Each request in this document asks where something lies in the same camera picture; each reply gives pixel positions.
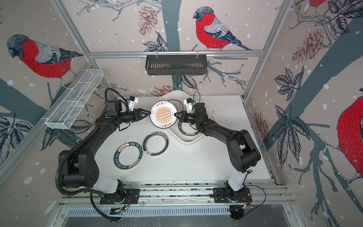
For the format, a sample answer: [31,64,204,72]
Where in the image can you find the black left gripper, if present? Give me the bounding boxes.
[118,108,151,124]

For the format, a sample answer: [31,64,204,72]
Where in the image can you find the green rim plate front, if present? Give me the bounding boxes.
[178,122,199,136]

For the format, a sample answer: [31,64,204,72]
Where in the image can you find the green rim plate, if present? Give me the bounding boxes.
[113,142,143,170]
[142,131,169,156]
[178,122,199,136]

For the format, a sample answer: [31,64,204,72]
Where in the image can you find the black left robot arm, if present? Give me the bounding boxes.
[55,108,151,196]

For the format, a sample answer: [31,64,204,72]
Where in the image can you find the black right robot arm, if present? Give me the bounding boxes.
[174,103,261,192]

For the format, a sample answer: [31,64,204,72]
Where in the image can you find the white plastic bin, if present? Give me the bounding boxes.
[150,90,203,144]

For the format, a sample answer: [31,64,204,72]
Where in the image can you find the horizontal aluminium crossbar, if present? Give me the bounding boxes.
[88,50,265,59]

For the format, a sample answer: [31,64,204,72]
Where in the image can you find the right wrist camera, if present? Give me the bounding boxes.
[183,98,194,113]

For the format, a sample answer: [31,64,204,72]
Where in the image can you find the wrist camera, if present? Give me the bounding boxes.
[127,96,139,111]
[183,98,194,113]

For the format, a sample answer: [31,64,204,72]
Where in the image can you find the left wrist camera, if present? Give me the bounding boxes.
[127,96,139,111]

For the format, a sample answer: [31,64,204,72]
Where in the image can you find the black hanging wire basket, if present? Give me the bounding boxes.
[145,54,208,76]

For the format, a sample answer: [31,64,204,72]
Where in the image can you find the white mesh wall shelf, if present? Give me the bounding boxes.
[45,69,104,130]

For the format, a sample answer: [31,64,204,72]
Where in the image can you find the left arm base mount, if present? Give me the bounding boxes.
[100,189,140,205]

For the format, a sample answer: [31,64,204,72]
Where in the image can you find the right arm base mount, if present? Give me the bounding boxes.
[211,187,252,203]

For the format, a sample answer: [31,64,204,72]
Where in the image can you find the aluminium rail base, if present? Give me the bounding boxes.
[58,181,296,208]

